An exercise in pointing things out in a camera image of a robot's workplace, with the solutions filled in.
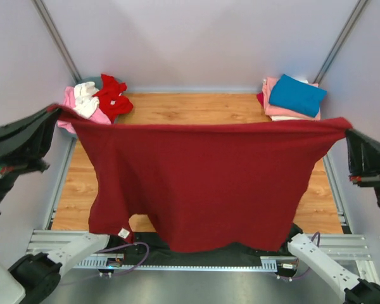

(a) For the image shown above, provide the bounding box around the pink crumpled shirt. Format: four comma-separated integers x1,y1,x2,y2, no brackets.
57,87,111,137

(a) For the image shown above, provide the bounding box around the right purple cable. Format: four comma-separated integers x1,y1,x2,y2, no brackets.
277,231,321,281

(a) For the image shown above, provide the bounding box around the dark red t-shirt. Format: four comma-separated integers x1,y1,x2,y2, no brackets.
60,106,351,253

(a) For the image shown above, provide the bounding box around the salmon pink folded shirt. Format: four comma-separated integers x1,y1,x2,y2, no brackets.
261,77,322,122

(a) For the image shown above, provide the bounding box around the black base mat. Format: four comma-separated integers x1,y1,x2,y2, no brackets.
106,232,292,267

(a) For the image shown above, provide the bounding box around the slotted grey cable duct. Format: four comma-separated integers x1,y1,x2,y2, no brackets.
75,256,277,272

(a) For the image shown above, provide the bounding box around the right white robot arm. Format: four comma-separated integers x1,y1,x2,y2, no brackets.
272,129,380,303

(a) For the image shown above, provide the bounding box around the magenta folded shirt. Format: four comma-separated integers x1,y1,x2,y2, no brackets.
256,92,265,108

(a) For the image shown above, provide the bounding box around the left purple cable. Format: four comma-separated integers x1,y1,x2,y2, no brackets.
96,242,151,276

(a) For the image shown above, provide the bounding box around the grey laundry basket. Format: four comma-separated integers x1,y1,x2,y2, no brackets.
61,76,121,140

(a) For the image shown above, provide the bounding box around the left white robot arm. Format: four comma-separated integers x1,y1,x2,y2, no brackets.
0,105,121,303

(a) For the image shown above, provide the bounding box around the bright red crumpled shirt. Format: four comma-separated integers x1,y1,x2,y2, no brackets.
93,73,134,123

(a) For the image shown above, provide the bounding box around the white folded shirt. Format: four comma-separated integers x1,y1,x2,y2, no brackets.
270,116,299,122

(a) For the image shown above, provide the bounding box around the blue folded shirt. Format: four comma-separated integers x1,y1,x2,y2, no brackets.
263,74,327,120

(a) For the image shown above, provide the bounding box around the aluminium frame rail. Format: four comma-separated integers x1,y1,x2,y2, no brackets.
27,230,372,260

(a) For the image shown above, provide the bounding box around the white crumpled shirt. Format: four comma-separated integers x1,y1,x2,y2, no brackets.
73,82,99,118

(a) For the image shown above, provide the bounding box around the purple cable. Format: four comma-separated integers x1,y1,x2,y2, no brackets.
96,242,151,276
277,231,321,281

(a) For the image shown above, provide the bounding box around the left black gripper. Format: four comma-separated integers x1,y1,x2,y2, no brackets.
0,95,66,215

